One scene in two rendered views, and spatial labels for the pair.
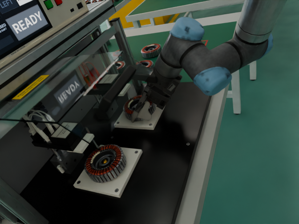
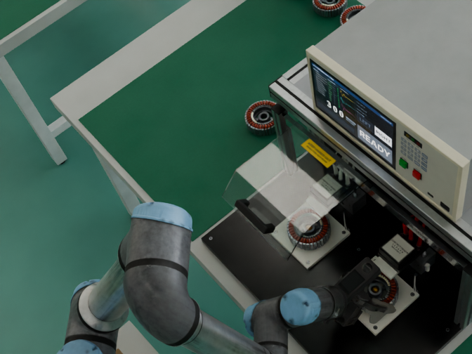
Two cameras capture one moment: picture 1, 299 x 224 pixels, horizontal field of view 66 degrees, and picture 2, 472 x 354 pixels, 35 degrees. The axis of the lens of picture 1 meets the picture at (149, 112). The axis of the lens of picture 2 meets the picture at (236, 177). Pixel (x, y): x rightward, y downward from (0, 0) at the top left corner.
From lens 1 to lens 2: 1.71 m
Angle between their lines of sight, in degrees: 76
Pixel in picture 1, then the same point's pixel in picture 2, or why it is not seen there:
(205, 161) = not seen: hidden behind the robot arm
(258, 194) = not seen: outside the picture
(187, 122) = (315, 332)
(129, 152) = (312, 256)
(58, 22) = (404, 176)
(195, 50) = (274, 303)
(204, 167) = not seen: hidden behind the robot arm
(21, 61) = (336, 141)
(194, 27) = (287, 307)
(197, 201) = (230, 291)
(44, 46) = (359, 161)
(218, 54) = (260, 322)
